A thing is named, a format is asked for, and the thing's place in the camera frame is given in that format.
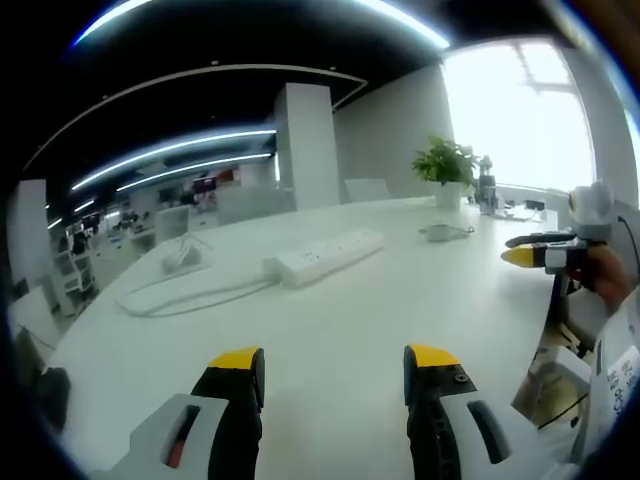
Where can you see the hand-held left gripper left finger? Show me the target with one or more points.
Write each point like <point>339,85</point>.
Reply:
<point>210,420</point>

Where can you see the green leafy plant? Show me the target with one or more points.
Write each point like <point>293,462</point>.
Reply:
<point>445,160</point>

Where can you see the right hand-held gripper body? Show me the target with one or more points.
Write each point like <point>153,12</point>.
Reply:
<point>590,220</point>

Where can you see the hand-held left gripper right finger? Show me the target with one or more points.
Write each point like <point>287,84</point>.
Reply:
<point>450,425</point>

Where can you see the small black box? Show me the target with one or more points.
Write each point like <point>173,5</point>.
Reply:
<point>535,204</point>

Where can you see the wooden chair with cushion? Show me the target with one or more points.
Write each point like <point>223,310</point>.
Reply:
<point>555,370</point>

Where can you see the long ceiling light strip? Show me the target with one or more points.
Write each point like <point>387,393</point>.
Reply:
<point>170,157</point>

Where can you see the white desk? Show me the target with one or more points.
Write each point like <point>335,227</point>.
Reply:
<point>330,320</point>

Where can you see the papers on desk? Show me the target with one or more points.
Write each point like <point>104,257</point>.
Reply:
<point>517,214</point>

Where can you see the person's right hand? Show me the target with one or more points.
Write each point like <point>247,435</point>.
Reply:
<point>607,275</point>

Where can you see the white power strip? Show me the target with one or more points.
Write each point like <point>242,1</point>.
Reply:
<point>325,255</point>

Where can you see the monitor screen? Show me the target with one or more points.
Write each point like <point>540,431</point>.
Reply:
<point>205,184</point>

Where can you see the black bag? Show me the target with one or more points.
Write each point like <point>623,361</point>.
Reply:
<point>47,390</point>

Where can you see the white plant pot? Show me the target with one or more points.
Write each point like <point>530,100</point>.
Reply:
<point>448,195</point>

